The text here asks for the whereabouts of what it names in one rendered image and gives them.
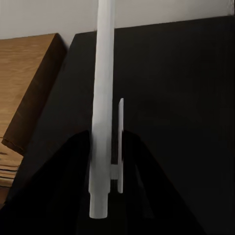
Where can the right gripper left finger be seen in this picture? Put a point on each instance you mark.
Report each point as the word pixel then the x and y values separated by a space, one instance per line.
pixel 48 204

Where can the desk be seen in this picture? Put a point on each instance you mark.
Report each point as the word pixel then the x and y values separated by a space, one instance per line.
pixel 177 81

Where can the pen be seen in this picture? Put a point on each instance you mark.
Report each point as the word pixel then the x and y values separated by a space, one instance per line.
pixel 101 169

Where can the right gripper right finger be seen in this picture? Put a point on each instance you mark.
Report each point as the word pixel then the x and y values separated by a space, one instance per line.
pixel 171 214

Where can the cabinet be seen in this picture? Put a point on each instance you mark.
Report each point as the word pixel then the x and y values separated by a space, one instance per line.
pixel 29 67

